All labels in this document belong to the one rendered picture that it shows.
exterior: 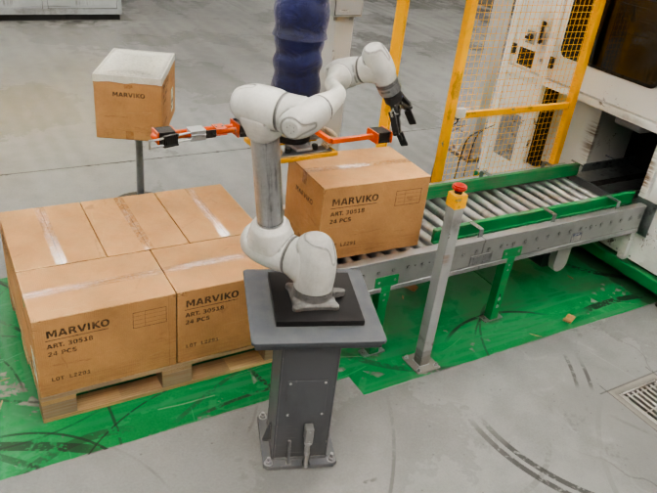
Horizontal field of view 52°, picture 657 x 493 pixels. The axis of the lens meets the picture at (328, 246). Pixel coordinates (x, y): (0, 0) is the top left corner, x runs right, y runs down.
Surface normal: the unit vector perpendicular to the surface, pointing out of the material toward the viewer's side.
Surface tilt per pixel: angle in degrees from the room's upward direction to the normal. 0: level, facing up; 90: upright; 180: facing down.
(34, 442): 0
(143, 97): 90
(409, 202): 90
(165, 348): 90
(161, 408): 0
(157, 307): 90
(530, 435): 0
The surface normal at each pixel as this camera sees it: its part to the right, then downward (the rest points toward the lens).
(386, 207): 0.45, 0.48
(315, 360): 0.17, 0.51
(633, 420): 0.11, -0.87
